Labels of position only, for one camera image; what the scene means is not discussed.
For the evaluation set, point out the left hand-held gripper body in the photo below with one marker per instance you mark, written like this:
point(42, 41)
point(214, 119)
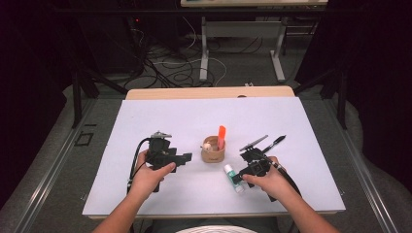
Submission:
point(160, 145)

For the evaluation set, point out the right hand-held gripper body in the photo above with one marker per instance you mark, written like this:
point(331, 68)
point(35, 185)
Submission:
point(256, 161)

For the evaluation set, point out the white green glue stick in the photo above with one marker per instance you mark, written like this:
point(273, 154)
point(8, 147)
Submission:
point(229, 170)

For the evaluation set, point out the tan pen holder with bear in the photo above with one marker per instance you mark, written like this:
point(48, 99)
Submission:
point(212, 157)

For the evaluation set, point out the black ballpoint pen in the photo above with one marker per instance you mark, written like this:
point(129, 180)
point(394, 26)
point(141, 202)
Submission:
point(277, 142)

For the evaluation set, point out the pink-orange highlighter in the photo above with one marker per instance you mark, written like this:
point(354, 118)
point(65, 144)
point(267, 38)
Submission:
point(222, 134)

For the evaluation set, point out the person's right hand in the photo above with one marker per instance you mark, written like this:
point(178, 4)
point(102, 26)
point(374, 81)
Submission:
point(268, 184)

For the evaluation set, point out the person's left hand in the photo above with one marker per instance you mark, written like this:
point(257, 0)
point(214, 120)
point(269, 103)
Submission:
point(145, 181)

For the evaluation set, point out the person's white shirt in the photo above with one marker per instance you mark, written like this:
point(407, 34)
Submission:
point(215, 229)

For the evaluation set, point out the wooden table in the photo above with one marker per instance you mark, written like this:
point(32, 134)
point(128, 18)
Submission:
point(210, 93)

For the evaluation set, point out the black metal stand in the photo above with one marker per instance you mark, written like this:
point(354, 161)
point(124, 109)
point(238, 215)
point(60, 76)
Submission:
point(77, 97)
point(341, 97)

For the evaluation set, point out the black equipment case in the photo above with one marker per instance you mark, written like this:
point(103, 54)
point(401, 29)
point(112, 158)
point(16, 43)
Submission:
point(113, 42)

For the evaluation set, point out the white metal desk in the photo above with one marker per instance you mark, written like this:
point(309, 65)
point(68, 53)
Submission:
point(243, 29)

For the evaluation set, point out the dark curtain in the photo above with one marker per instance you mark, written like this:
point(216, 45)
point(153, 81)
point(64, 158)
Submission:
point(29, 97)
point(382, 81)

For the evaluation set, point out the metal floor rail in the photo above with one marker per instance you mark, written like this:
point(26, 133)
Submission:
point(48, 174)
point(362, 168)

